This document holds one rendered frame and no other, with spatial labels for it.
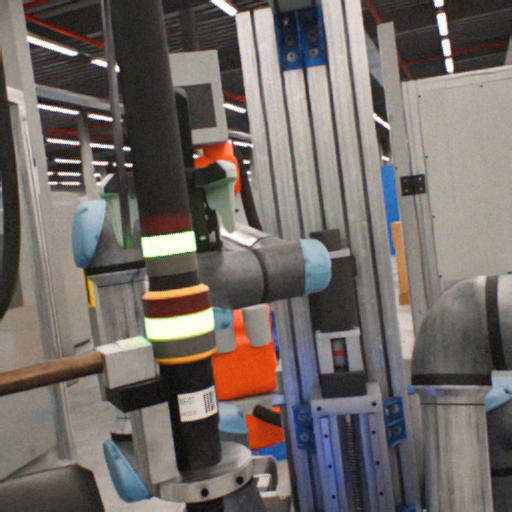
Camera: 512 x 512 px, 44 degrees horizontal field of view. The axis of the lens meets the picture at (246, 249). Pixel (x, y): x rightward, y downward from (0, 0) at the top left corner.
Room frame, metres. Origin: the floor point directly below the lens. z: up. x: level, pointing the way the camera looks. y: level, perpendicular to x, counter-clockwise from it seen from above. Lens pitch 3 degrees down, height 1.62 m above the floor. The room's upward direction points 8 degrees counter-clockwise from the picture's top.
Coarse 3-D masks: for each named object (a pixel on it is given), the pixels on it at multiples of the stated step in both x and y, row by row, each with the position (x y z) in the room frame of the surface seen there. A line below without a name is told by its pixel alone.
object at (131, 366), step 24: (120, 360) 0.37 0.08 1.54; (144, 360) 0.38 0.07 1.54; (120, 384) 0.37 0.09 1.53; (144, 384) 0.37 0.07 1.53; (120, 408) 0.37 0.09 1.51; (144, 408) 0.37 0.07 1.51; (168, 408) 0.38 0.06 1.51; (144, 432) 0.38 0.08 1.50; (168, 432) 0.38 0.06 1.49; (144, 456) 0.38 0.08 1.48; (168, 456) 0.38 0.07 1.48; (240, 456) 0.40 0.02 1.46; (168, 480) 0.38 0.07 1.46; (192, 480) 0.38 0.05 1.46; (216, 480) 0.37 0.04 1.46; (240, 480) 0.38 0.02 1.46
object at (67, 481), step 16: (16, 480) 0.51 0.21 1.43; (32, 480) 0.51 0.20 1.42; (48, 480) 0.52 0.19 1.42; (64, 480) 0.52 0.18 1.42; (80, 480) 0.53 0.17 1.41; (0, 496) 0.49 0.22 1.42; (16, 496) 0.49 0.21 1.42; (32, 496) 0.50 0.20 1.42; (48, 496) 0.50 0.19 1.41; (64, 496) 0.51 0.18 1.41; (80, 496) 0.51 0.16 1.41; (96, 496) 0.52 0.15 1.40
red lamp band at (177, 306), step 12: (144, 300) 0.40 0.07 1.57; (156, 300) 0.39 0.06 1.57; (168, 300) 0.38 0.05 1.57; (180, 300) 0.38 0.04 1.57; (192, 300) 0.39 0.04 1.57; (204, 300) 0.39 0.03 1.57; (144, 312) 0.40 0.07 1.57; (156, 312) 0.39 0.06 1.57; (168, 312) 0.38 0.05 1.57; (180, 312) 0.38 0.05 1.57; (192, 312) 0.39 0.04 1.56
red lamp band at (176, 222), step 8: (152, 216) 0.39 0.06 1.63; (160, 216) 0.39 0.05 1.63; (168, 216) 0.39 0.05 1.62; (176, 216) 0.39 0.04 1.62; (184, 216) 0.40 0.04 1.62; (144, 224) 0.39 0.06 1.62; (152, 224) 0.39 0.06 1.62; (160, 224) 0.39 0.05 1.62; (168, 224) 0.39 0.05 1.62; (176, 224) 0.39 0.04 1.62; (184, 224) 0.40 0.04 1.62; (144, 232) 0.40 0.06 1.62; (152, 232) 0.39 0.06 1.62; (160, 232) 0.39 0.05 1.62; (168, 232) 0.39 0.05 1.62
